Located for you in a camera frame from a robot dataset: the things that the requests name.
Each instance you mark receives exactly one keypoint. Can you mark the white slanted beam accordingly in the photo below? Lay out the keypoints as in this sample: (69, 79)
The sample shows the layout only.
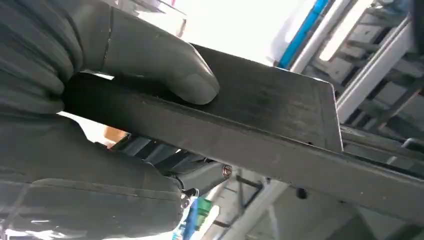
(251, 215)

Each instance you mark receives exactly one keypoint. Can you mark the grey metal rail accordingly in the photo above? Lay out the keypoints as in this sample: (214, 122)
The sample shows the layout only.
(374, 145)

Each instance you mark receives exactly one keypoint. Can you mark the blue metal frame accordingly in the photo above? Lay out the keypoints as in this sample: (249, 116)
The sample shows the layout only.
(299, 36)

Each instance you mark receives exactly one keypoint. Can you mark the green connector block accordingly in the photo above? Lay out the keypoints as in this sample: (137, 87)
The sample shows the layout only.
(203, 208)

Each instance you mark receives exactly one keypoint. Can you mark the black metal stand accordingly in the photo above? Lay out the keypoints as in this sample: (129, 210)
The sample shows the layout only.
(246, 195)

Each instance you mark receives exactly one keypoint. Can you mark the ribbed grey right arm sleeve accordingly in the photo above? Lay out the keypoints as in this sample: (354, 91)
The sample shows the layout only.
(33, 56)

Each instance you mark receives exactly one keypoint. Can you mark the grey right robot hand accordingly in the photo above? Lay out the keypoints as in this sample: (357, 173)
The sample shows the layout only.
(145, 56)

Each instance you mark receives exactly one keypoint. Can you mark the tan cardboard box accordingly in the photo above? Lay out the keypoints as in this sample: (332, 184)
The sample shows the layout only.
(114, 135)

